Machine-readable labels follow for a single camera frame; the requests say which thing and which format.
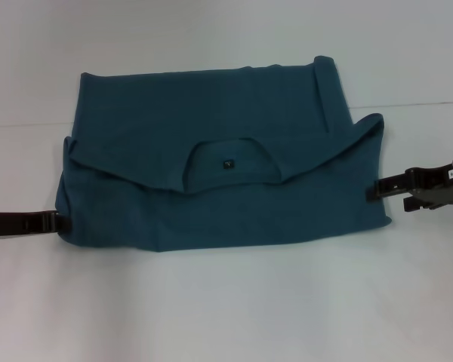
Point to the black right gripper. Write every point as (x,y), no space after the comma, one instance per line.
(441,184)

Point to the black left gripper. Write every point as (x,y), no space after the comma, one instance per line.
(4,223)

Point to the teal FREE print t-shirt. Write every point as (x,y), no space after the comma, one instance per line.
(219,188)

